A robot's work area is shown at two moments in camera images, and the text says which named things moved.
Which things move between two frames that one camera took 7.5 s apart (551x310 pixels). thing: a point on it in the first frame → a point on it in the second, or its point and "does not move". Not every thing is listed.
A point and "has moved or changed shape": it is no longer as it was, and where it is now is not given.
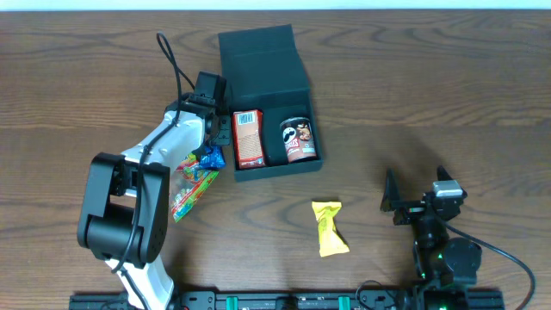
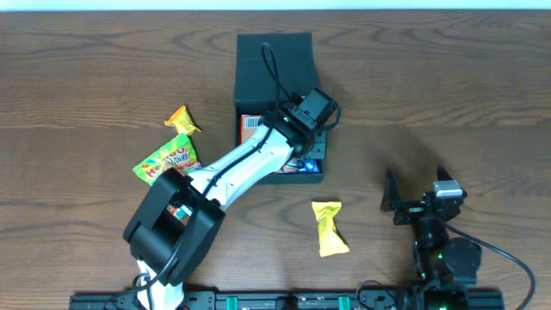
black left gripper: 213,132 → 318,146
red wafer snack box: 249,139 has moved or changed shape
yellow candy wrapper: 331,241 does not move
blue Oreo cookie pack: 213,158 → 307,165
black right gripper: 393,203 does not move
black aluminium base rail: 353,299 does not move
